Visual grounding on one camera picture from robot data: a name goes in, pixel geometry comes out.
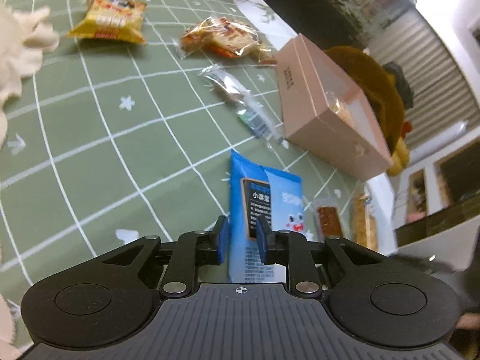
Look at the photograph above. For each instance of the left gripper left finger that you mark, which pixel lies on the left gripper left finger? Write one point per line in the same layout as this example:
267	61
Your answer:
192	250

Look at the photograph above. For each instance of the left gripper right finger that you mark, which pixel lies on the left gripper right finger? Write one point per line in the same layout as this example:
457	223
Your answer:
290	250

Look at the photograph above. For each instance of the brown jelly bar packet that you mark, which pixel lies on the brown jelly bar packet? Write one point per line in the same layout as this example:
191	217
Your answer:
326	217

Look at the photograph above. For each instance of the blue white snack bag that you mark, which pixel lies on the blue white snack bag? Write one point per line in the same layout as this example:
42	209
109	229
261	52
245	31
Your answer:
262	199

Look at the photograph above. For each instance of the long cheese bread packet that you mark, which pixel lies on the long cheese bread packet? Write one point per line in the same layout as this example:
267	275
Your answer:
364	224

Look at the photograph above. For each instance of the small clear snack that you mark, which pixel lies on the small clear snack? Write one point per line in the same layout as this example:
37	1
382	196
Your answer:
240	99

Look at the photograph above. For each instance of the red rice cracker packet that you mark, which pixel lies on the red rice cracker packet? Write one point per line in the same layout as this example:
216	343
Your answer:
227	38

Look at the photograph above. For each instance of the yellow panda snack bag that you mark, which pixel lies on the yellow panda snack bag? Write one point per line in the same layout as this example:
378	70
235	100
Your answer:
116	20

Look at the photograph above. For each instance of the green checked tablecloth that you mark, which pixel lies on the green checked tablecloth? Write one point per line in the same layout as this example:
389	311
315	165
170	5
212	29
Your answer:
109	142

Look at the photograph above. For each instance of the pink cardboard box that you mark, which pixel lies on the pink cardboard box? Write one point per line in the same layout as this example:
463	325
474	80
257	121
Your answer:
326	113

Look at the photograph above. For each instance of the yellow jacket on chair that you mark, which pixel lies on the yellow jacket on chair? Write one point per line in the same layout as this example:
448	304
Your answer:
401	155

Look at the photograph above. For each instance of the brown fuzzy coat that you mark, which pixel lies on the brown fuzzy coat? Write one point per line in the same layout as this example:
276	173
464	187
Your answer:
383	97

